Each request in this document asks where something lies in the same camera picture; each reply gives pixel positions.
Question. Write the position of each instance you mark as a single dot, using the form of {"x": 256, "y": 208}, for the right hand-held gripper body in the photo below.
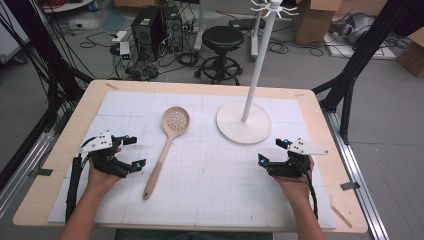
{"x": 301, "y": 147}

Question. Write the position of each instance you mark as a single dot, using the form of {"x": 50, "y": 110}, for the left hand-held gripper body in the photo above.
{"x": 100, "y": 143}

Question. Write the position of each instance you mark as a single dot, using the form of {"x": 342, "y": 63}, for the beige slotted spoon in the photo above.
{"x": 165, "y": 150}

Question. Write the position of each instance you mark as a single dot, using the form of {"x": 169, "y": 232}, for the white hook stand rack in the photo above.
{"x": 245, "y": 128}

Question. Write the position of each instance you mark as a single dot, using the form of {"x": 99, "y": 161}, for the person's left hand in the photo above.
{"x": 100, "y": 183}

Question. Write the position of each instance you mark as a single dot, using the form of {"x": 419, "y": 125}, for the person's right hand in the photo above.
{"x": 296, "y": 188}

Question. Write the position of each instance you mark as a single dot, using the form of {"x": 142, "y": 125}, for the white grid mat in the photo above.
{"x": 216, "y": 186}

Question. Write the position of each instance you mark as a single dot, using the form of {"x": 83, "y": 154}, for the black tape strip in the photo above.
{"x": 41, "y": 172}
{"x": 350, "y": 186}

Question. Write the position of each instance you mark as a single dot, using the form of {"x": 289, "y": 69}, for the thin wooden stick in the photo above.
{"x": 340, "y": 216}

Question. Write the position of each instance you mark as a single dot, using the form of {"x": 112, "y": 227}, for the white box with green display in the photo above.
{"x": 125, "y": 53}

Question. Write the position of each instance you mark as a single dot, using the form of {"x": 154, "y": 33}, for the white power strip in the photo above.
{"x": 119, "y": 36}

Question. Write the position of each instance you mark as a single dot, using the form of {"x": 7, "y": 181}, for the large black computer tower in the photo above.
{"x": 146, "y": 31}

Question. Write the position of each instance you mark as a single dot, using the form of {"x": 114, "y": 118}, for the slim black computer tower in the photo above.
{"x": 173, "y": 30}

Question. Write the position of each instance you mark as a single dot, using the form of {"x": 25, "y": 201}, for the black round stool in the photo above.
{"x": 222, "y": 38}

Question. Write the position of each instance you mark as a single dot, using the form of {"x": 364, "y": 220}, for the tall open cardboard box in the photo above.
{"x": 311, "y": 25}

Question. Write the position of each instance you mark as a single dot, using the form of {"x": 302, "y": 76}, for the flat black box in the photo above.
{"x": 245, "y": 23}

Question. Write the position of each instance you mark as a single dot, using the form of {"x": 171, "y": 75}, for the round white table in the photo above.
{"x": 66, "y": 6}

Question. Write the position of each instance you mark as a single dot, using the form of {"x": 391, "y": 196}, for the small cardboard box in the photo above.
{"x": 411, "y": 55}

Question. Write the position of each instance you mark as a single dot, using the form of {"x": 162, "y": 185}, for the aluminium rail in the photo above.
{"x": 360, "y": 176}
{"x": 23, "y": 166}

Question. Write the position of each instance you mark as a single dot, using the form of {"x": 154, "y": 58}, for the black frame stand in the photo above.
{"x": 353, "y": 66}
{"x": 50, "y": 66}

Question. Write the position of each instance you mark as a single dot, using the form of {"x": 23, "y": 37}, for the white metal post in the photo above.
{"x": 199, "y": 26}
{"x": 255, "y": 40}

